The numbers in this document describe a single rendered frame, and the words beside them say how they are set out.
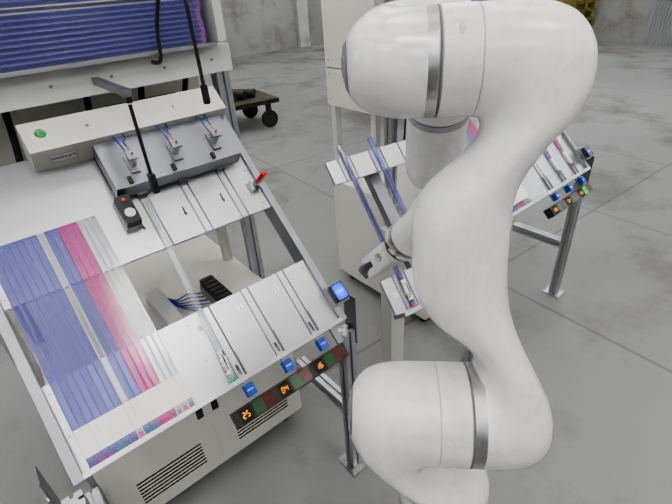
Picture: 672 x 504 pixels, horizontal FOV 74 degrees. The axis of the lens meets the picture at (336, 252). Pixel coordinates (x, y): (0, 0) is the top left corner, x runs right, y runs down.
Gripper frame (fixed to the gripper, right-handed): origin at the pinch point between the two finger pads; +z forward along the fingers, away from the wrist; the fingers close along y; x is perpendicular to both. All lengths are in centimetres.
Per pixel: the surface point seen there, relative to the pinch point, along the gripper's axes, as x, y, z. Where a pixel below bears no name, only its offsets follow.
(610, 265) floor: -60, 193, 70
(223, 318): 8.6, -29.7, 21.5
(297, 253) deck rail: 15.6, -2.5, 22.1
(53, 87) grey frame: 71, -42, 7
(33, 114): 77, -46, 23
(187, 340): 7.9, -39.5, 21.5
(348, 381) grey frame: -23.7, -0.2, 41.2
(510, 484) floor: -84, 35, 48
